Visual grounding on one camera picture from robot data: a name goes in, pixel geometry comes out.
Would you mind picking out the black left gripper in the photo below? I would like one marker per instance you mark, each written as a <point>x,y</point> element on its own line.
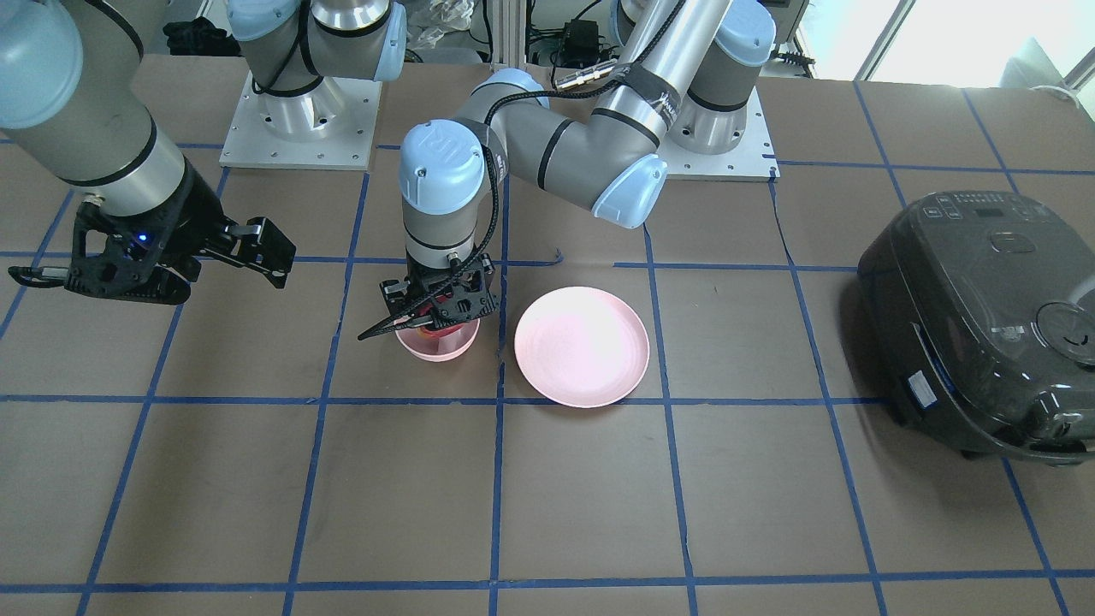
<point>459,305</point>

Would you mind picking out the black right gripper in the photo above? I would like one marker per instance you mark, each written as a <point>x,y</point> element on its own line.
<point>196,216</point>

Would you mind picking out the pink bowl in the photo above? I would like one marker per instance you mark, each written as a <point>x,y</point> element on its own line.
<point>440,345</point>

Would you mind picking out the red apple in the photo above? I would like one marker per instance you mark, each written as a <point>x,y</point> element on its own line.
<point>437,327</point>

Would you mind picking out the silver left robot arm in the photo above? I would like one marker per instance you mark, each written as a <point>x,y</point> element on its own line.
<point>677,101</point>

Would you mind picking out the pink plate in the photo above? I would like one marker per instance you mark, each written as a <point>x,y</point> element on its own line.
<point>582,347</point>

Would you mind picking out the dark grey rice cooker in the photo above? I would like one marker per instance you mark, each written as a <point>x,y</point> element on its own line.
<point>982,301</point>

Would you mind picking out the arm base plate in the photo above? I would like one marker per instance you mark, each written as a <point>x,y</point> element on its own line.
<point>328,128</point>
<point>720,145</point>

